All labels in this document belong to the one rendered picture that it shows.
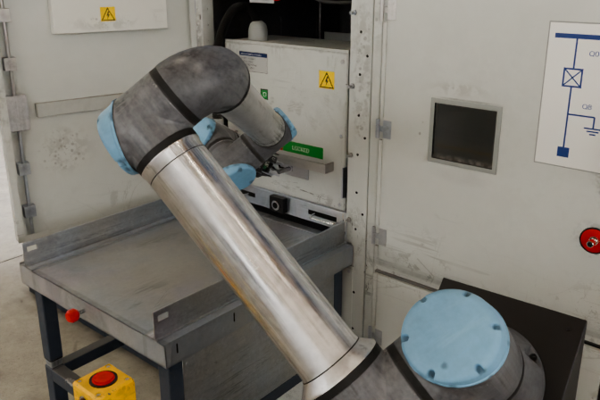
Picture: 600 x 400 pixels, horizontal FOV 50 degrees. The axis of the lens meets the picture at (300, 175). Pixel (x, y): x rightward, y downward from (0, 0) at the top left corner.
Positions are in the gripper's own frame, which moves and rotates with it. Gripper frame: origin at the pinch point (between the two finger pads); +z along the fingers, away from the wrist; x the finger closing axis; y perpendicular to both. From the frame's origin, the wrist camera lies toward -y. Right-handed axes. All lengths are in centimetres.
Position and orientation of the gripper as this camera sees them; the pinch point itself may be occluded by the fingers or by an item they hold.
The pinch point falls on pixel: (274, 169)
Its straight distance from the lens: 197.4
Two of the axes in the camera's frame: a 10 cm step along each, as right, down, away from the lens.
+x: 3.2, -9.4, 1.0
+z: 5.5, 2.7, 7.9
